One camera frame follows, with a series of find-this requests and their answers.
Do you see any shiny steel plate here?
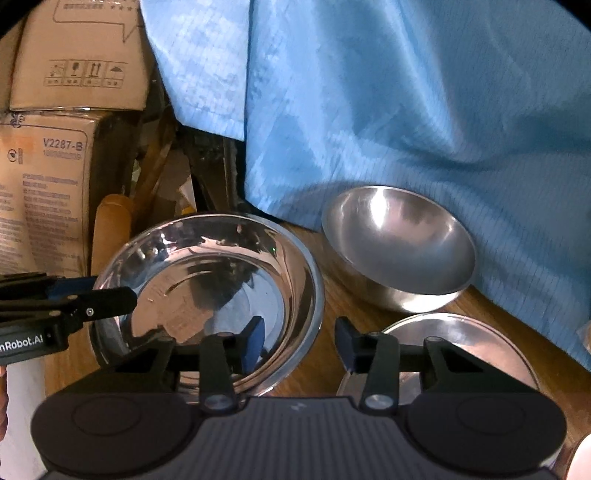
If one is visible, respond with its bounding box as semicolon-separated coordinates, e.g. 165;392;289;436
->
90;213;325;396

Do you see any matte steel bowl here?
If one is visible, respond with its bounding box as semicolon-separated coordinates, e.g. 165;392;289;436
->
322;186;477;314

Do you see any upper cardboard box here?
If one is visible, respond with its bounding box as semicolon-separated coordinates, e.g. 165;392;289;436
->
10;0;154;111

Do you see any flat steel plate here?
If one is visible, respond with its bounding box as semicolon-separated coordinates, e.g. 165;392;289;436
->
337;312;541;405

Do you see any cardboard box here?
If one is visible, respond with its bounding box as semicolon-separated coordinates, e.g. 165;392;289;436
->
0;111;140;277
10;0;154;111

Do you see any light blue cloth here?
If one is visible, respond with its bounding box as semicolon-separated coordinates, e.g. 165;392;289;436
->
140;1;590;366

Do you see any person's left hand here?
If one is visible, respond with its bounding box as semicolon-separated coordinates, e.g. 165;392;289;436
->
0;366;9;440

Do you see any lower cardboard box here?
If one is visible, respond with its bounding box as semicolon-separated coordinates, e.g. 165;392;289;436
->
0;111;140;277

